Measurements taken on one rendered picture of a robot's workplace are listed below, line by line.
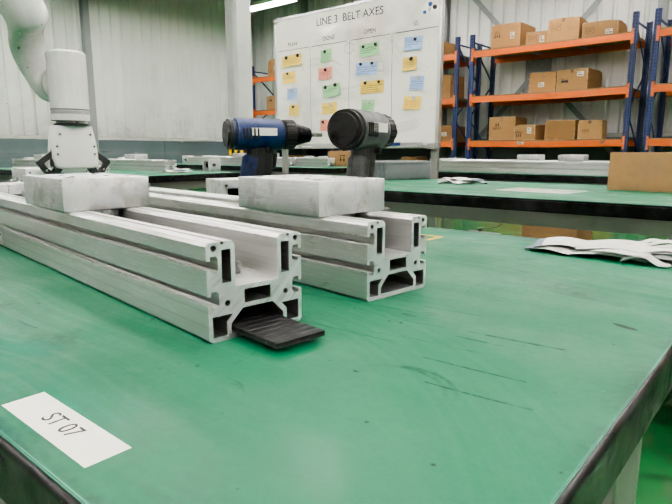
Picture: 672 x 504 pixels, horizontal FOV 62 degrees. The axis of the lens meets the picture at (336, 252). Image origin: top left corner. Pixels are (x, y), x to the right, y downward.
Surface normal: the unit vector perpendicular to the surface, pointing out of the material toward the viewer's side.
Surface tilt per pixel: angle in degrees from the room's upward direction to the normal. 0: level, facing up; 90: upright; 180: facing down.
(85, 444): 0
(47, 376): 0
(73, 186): 90
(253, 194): 90
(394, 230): 90
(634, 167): 88
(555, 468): 0
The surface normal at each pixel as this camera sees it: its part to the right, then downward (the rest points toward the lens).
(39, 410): 0.00, -0.98
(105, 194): 0.69, 0.13
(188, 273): -0.72, 0.12
